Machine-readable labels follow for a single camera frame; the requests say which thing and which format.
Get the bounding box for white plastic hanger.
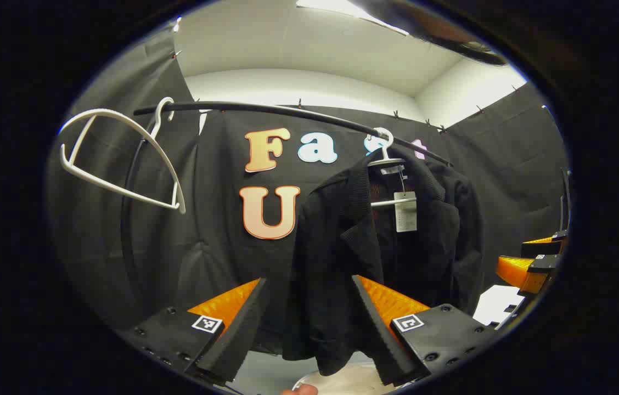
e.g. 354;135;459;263
365;127;419;209
59;97;187;215

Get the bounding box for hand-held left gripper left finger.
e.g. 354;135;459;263
116;277;269;386

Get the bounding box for row of small cloth clips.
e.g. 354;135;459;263
171;50;520;133

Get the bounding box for black fuzzy jacket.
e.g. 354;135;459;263
282;145;486;376

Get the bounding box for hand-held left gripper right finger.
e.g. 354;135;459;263
351;274;502;387

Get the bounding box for black metal clothes rack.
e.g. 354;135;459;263
120;100;454;308

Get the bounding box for dark brown blurred object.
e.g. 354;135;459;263
351;0;508;66

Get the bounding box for white garment tag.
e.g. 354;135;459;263
395;192;418;233

